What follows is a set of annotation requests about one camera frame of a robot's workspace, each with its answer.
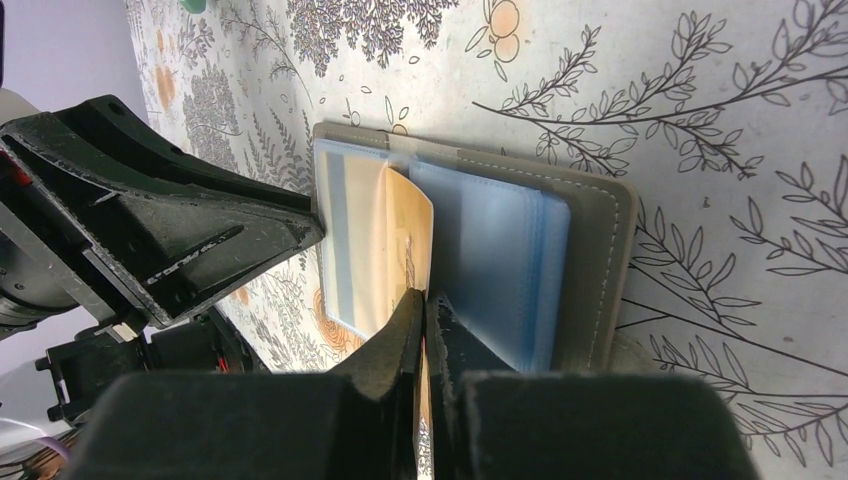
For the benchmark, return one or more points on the taupe leather card holder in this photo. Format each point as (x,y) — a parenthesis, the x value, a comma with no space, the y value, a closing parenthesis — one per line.
(532,258)

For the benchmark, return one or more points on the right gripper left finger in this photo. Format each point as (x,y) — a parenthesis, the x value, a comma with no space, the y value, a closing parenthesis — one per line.
(357,420)

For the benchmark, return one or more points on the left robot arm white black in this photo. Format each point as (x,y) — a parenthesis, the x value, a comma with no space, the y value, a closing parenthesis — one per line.
(45,401)

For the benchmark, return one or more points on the floral patterned table mat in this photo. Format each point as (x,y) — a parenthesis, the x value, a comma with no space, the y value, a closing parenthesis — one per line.
(728,117)

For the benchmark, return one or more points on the mint green tube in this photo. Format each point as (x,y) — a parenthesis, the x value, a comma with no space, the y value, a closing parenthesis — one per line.
(194,6)

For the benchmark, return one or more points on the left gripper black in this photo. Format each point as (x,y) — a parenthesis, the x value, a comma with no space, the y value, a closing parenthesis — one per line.
(99,211)

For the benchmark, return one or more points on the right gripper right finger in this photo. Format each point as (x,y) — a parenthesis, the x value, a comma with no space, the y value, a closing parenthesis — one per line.
(489,421)

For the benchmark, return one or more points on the orange illustrated credit card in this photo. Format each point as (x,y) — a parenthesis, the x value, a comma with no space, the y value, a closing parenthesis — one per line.
(351,199)

